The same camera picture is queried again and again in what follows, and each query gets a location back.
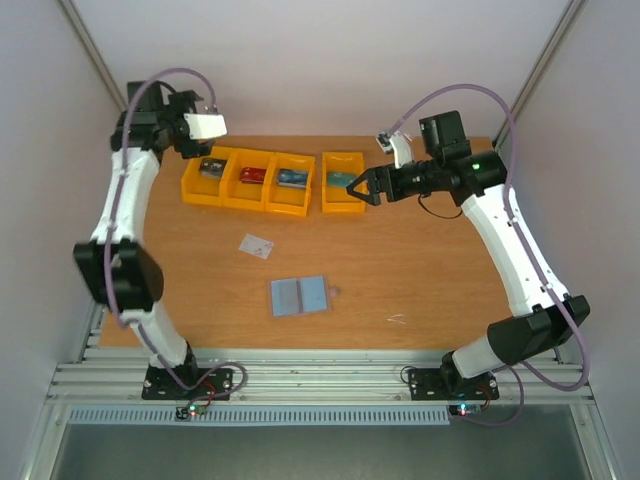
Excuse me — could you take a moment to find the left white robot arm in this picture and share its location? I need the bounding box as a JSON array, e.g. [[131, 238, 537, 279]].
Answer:
[[73, 81, 222, 398]]

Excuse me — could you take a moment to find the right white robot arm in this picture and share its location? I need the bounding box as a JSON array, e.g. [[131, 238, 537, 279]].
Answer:
[[346, 111, 590, 398]]

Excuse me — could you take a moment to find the teal card stack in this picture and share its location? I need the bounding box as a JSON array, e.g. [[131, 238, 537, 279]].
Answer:
[[326, 171, 357, 188]]

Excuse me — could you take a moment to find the blue card stack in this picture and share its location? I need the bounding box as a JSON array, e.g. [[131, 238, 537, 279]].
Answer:
[[276, 168, 309, 189]]

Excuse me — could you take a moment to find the red card stack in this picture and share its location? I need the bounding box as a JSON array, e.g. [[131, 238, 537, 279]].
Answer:
[[239, 167, 267, 185]]

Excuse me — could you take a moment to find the yellow bin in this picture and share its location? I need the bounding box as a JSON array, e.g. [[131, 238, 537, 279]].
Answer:
[[221, 148, 275, 212], [180, 147, 237, 207], [321, 152, 365, 214], [265, 152, 315, 217]]

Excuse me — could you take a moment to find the right green circuit board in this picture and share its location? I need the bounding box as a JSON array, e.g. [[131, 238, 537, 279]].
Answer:
[[449, 403, 488, 417]]

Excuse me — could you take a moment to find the green circuit board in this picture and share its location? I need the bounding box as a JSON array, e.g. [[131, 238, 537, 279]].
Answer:
[[175, 404, 208, 421], [449, 403, 488, 417]]

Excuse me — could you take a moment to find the left green circuit board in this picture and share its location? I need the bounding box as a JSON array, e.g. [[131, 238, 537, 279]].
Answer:
[[175, 404, 208, 421]]

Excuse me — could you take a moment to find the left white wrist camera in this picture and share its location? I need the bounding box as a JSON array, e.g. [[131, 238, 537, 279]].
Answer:
[[183, 113, 228, 140]]

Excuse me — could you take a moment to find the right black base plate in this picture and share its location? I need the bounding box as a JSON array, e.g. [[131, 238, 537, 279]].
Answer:
[[400, 366, 500, 401]]

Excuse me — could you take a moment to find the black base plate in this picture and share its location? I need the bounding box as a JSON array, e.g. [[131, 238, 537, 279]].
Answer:
[[400, 366, 500, 401], [141, 367, 238, 401]]

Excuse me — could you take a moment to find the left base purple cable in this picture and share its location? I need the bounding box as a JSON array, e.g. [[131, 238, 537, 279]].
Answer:
[[169, 360, 249, 404]]

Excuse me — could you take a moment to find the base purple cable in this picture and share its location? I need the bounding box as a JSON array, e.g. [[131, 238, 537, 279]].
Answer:
[[169, 360, 249, 404], [457, 364, 526, 429]]

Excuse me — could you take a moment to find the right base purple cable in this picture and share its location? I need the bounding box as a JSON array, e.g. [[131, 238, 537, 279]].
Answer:
[[457, 364, 526, 429]]

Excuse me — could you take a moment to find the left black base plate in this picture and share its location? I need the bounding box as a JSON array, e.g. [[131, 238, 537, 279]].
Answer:
[[141, 367, 238, 401]]

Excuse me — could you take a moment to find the grey slotted cable duct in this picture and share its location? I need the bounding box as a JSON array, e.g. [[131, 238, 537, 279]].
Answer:
[[67, 405, 450, 427]]

